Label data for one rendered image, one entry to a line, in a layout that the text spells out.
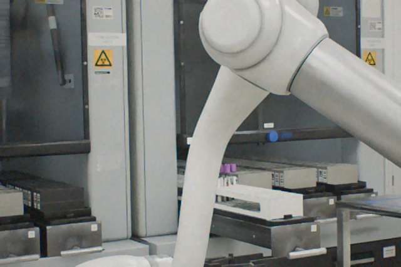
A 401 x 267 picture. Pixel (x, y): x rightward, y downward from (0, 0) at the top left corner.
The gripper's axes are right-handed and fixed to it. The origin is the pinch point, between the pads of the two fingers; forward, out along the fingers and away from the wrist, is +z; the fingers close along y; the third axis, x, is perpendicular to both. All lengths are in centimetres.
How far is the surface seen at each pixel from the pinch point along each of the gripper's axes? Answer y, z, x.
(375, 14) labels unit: 46, 74, -58
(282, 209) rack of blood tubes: 9.1, 12.9, -9.2
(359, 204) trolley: 14.1, 40.0, -7.7
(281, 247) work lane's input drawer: 5.6, 10.1, -1.4
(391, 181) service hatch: 157, 183, 9
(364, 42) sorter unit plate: 46, 70, -50
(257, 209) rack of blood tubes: 26.8, 17.9, -6.9
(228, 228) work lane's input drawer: 23.4, 7.4, -3.5
